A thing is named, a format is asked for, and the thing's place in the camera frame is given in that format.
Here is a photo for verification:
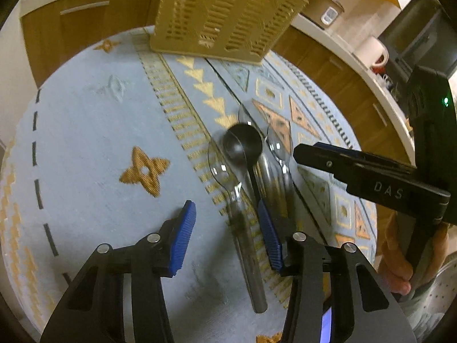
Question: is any clear plastic spoon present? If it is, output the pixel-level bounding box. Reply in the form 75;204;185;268
207;139;268;313
266;124;297;229
237;101;282;215

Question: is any tan slotted plastic utensil basket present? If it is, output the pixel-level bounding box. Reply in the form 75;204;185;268
149;0;309;65

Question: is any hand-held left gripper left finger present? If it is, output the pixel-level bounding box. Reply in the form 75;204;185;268
40;200;198;343

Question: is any black plastic spoon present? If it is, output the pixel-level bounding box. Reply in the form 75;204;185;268
222;123;265;204

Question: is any beige rice cooker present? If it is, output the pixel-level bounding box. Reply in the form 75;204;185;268
303;0;345;31

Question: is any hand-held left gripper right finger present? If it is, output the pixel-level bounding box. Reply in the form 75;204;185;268
257;199;418;343

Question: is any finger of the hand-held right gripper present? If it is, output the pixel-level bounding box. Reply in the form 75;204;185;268
313;142;418;178
293;143;451;224

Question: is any blue patterned tablecloth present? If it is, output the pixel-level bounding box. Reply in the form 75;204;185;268
0;25;379;343

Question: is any grey dotted garment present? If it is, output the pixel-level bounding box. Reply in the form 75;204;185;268
396;261;457;343

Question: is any white mug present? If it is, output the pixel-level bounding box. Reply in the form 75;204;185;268
352;36;389;75

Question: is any person's right hand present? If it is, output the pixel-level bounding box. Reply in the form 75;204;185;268
376;210;415;295

